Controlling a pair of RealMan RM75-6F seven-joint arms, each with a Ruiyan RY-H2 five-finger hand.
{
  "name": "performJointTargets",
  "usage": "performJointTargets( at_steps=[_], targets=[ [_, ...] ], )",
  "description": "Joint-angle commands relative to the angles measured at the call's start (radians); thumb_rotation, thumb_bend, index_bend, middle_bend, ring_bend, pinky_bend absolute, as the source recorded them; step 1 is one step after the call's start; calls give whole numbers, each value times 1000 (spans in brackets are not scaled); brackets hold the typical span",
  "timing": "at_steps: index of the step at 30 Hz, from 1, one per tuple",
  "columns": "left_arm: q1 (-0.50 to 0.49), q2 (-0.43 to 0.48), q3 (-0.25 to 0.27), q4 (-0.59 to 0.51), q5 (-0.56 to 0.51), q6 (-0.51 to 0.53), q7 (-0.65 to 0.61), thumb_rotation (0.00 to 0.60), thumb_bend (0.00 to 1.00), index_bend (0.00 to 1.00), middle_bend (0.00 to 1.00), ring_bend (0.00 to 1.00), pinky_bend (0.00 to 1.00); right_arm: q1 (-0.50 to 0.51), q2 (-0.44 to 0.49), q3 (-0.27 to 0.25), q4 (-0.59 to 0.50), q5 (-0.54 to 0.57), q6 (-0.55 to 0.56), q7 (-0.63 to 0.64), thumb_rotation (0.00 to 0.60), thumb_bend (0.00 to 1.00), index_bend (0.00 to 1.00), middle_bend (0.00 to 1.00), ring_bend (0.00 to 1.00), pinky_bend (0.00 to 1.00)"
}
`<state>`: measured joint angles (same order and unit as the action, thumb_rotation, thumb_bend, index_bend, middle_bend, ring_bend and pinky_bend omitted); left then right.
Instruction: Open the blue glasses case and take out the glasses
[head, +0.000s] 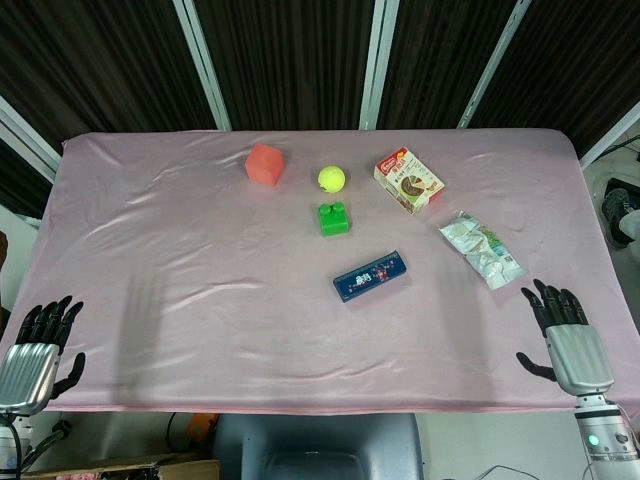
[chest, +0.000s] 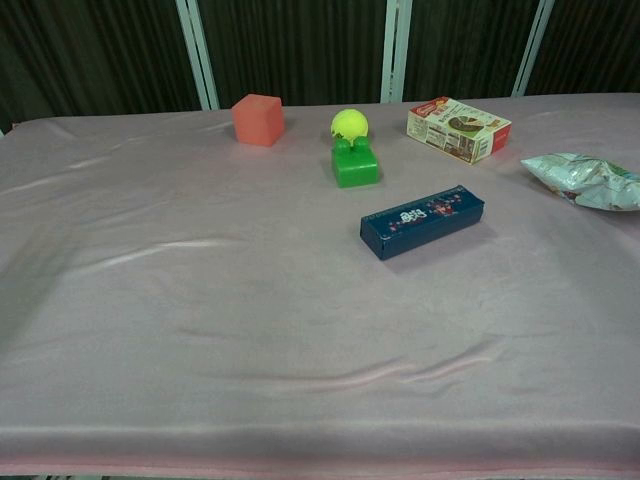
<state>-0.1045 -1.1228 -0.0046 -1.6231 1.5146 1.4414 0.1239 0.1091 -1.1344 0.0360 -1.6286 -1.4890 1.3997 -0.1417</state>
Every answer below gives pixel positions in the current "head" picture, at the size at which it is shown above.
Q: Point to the black and silver left hand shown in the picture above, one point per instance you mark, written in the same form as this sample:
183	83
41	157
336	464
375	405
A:
27	372

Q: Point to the black and silver right hand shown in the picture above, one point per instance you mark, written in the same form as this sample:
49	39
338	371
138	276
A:
577	357

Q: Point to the blue glasses case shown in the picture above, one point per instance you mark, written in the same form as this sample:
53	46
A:
372	277

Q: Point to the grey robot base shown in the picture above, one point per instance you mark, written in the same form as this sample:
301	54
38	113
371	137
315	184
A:
320	445

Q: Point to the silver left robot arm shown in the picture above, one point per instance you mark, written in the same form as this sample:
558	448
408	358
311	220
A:
10	440

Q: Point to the pink tablecloth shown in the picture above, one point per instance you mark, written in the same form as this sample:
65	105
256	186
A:
200	275

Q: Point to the white plastic snack bag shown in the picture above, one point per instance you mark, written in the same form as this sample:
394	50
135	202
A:
480	250

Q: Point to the black sneaker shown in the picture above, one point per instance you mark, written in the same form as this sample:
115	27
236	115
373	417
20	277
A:
616	215

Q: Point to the orange object under table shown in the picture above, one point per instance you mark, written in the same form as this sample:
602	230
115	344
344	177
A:
200	430

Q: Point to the white and red snack carton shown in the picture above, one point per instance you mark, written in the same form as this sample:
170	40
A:
407	180

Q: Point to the green toy brick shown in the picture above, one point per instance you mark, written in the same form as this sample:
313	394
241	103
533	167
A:
334	222

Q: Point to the yellow tennis ball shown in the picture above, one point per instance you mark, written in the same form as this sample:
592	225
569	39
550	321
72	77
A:
332	179

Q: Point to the red foam cube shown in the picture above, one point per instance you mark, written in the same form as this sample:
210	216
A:
264	165

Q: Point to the white partition post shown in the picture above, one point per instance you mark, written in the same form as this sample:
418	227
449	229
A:
495	65
27	137
612	132
202	65
378	65

